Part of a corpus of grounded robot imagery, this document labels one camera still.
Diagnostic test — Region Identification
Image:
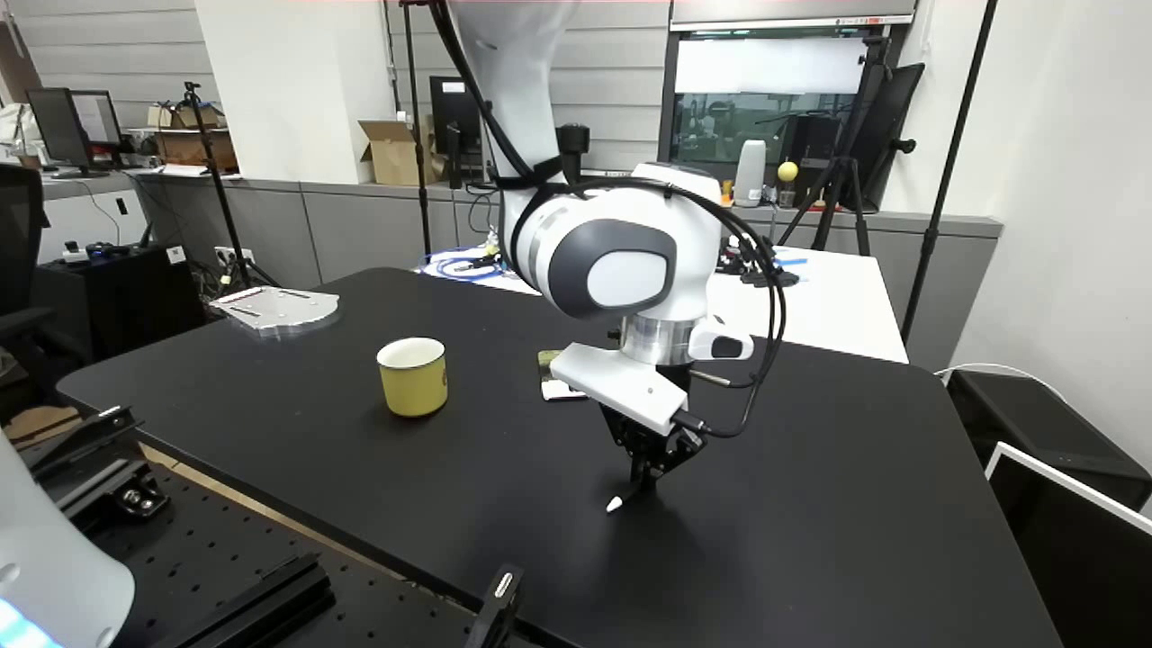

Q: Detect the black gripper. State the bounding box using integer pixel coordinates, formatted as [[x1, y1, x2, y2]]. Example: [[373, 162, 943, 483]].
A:
[[596, 408, 709, 502]]

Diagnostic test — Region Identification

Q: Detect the yellow enamel cup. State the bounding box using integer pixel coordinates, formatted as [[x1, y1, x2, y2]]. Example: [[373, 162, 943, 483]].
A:
[[373, 334, 453, 425]]

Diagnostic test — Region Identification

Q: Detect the small white card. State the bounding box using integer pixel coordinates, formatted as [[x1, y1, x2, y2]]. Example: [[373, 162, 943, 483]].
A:
[[536, 375, 584, 408]]

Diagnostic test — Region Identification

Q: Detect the black table clamp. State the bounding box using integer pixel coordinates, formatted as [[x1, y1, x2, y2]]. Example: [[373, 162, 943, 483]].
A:
[[459, 567, 525, 648]]

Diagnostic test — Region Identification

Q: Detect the white side table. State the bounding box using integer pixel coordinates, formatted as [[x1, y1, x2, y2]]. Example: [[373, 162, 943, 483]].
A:
[[413, 232, 914, 369]]

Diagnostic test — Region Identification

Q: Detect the white cylinder speaker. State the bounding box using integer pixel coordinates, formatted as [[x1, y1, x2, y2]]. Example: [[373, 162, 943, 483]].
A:
[[735, 137, 773, 213]]

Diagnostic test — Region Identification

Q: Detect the large dark monitor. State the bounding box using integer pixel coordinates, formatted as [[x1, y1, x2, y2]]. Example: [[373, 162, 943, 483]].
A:
[[666, 25, 889, 215]]

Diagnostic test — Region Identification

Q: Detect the black box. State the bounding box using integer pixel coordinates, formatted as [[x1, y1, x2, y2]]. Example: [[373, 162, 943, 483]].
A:
[[943, 369, 1152, 516]]

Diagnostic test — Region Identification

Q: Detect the black computer screen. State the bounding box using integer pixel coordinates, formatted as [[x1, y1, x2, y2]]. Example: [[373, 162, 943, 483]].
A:
[[423, 73, 505, 192]]

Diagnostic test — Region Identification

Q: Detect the small cardboard box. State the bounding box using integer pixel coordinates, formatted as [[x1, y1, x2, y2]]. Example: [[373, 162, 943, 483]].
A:
[[355, 115, 423, 193]]

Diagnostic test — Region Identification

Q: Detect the thin black pole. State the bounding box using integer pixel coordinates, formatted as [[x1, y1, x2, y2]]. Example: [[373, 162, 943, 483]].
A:
[[398, 0, 434, 264], [895, 0, 1005, 347]]

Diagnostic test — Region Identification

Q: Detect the white framed dark panel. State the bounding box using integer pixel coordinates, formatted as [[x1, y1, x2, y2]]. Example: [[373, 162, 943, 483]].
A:
[[980, 438, 1152, 648]]

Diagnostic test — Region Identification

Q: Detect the black perforated breadboard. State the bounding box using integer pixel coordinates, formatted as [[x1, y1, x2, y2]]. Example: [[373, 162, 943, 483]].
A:
[[0, 400, 516, 648]]

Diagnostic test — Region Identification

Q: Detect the black light stand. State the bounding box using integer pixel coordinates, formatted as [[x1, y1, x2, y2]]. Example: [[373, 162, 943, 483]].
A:
[[177, 79, 261, 293]]

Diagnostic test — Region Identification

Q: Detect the black low cabinet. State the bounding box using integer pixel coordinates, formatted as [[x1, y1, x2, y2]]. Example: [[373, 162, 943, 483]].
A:
[[31, 239, 216, 363]]

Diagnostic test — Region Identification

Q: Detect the brown crate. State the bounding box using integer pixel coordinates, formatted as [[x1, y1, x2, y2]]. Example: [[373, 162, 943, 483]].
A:
[[152, 101, 239, 173]]

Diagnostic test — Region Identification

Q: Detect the white rounded device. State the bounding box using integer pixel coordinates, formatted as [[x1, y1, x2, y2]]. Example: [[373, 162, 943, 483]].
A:
[[0, 432, 139, 648]]

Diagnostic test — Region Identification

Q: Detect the desk computer monitor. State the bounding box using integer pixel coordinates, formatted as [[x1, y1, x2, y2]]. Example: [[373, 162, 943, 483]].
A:
[[26, 83, 128, 179]]

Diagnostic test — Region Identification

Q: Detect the black office chair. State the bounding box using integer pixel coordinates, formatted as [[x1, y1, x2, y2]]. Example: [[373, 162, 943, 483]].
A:
[[0, 160, 65, 403]]

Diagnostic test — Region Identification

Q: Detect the white wrist mount box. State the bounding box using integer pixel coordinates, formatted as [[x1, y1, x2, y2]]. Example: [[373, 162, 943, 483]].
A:
[[547, 340, 695, 438]]

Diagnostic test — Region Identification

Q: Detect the blue coiled cable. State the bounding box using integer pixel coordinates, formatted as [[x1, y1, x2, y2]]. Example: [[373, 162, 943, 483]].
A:
[[417, 247, 509, 283]]

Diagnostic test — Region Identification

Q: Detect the black camera tripod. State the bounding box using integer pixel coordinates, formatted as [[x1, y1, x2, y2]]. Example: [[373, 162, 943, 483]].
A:
[[779, 30, 925, 257]]

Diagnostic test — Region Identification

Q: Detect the black aluminium rail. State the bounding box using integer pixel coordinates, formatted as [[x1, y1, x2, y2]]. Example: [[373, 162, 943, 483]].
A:
[[177, 551, 343, 648]]

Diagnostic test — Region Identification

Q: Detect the black corner bracket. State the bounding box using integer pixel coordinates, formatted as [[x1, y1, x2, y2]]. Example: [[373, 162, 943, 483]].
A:
[[19, 403, 171, 527]]

